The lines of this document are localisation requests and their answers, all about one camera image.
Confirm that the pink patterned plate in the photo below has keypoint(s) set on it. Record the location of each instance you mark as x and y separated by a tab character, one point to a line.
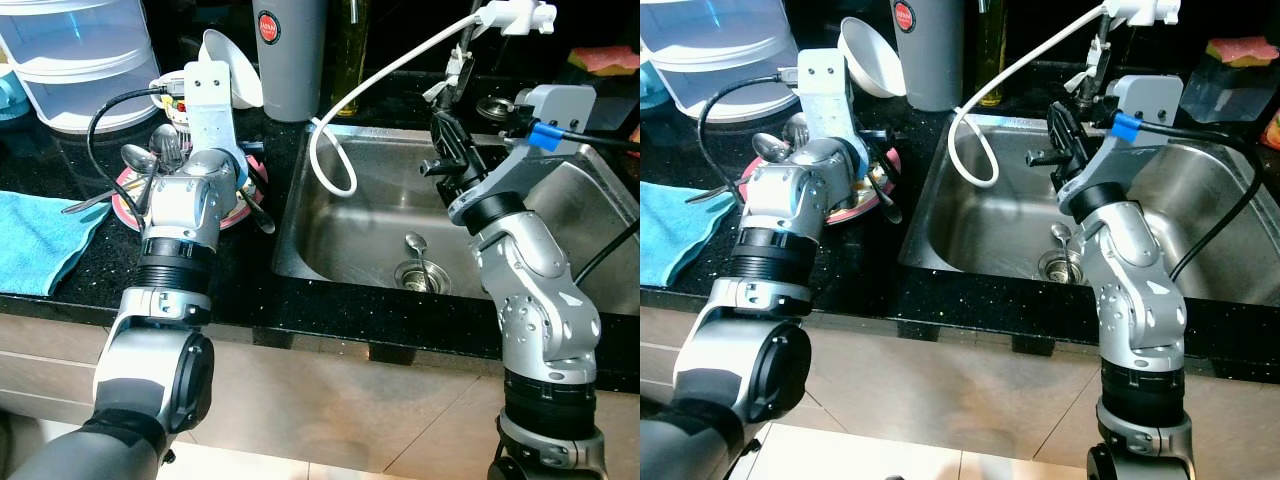
850	213
128	215

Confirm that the white stacked food container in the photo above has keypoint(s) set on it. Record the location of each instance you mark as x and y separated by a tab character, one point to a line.
710	50
70	60

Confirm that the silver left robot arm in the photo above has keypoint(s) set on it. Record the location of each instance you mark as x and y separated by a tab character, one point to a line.
185	210
790	195

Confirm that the grey thermos with red logo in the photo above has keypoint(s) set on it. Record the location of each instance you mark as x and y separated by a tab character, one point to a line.
930	60
290	70

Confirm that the yellow oil bottle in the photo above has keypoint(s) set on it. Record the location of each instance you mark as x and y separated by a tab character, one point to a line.
350	60
990	50

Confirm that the round metal strainer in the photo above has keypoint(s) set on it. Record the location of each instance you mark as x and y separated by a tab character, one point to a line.
495	107

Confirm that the pink yellow sponge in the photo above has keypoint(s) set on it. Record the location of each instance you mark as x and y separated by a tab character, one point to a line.
1245	52
605	60

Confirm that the chrome faucet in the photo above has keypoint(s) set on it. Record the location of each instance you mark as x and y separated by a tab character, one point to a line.
1090	75
450	85

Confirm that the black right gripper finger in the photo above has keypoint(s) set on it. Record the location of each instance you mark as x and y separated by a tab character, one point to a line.
1058	128
1077	130
444	138
461	140

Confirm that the white faucet filter head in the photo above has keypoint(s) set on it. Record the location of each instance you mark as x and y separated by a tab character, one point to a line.
1140	10
515	15

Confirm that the white cartoon cat mug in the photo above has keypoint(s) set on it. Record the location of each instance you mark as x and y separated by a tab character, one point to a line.
168	100

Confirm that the stainless steel sink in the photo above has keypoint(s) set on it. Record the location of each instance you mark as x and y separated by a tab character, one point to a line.
370	230
990	220

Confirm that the white bowl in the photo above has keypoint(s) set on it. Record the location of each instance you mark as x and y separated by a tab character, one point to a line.
872	60
235	75

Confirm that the blue towel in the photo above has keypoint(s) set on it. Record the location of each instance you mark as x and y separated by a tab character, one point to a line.
670	235
45	240

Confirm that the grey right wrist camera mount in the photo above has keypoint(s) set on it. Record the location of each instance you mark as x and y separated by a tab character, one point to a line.
560	105
1150	100

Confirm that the red juice pouch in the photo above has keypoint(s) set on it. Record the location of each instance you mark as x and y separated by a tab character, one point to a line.
1274	130

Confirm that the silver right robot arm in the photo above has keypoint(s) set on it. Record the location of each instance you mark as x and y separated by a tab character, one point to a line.
540	290
1130	290

